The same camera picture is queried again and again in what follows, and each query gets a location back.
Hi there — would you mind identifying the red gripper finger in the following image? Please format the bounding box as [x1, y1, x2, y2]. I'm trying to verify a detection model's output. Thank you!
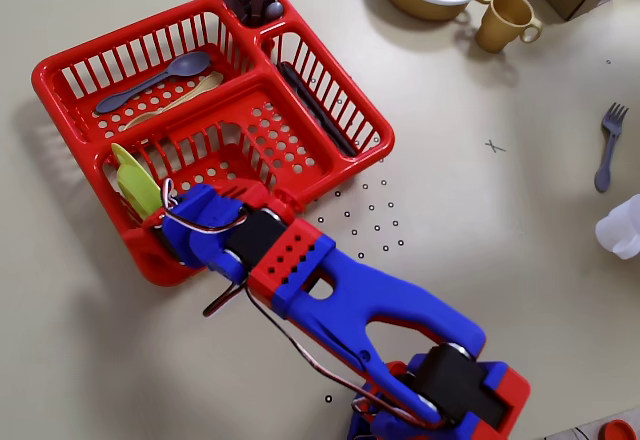
[142, 211, 167, 235]

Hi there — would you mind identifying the arm servo wire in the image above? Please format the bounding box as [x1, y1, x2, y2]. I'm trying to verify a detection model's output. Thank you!
[201, 279, 446, 430]

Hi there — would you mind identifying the red plastic dish rack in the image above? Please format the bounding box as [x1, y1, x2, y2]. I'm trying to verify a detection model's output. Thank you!
[30, 0, 396, 289]

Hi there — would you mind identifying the translucent white plastic cup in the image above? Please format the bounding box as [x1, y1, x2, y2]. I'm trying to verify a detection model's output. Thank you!
[594, 193, 640, 261]

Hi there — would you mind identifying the beige plastic spoon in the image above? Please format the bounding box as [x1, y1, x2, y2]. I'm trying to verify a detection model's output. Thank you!
[122, 70, 225, 133]

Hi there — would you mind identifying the yellow-green plastic plate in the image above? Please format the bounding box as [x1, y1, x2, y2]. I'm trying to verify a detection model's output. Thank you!
[109, 142, 164, 222]

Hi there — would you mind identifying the gripper servo wire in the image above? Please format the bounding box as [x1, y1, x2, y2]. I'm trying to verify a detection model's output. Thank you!
[160, 177, 251, 235]

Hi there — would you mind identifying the red round cap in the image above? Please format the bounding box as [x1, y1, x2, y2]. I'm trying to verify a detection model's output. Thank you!
[596, 418, 639, 440]

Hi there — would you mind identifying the large grey plastic spoon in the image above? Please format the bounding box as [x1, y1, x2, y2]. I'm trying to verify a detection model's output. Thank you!
[94, 50, 213, 115]

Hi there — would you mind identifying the dark grey plastic knife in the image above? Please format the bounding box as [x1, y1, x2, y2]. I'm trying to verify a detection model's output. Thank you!
[216, 0, 250, 24]

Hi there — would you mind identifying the dark grey long utensil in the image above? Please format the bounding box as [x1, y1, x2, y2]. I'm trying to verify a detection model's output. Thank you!
[278, 61, 359, 158]
[287, 72, 351, 157]

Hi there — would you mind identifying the blue gripper body black motor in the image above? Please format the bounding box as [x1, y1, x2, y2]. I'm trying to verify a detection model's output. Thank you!
[159, 183, 251, 282]

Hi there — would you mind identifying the tan plastic mug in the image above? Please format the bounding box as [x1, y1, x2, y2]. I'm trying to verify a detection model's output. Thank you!
[474, 0, 544, 54]

